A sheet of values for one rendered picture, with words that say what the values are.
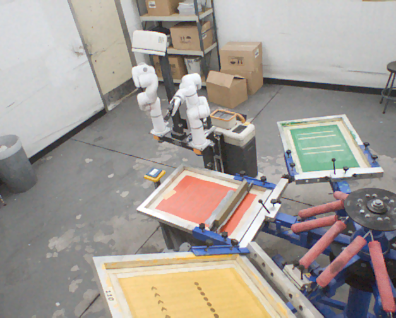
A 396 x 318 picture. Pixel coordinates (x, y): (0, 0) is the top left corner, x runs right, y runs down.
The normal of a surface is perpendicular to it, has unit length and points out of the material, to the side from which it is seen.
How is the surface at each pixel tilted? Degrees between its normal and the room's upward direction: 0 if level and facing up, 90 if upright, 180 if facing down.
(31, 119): 90
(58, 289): 0
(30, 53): 90
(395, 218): 0
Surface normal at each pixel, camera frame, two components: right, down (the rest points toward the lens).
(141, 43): -0.63, 0.12
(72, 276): -0.16, -0.80
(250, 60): -0.47, 0.57
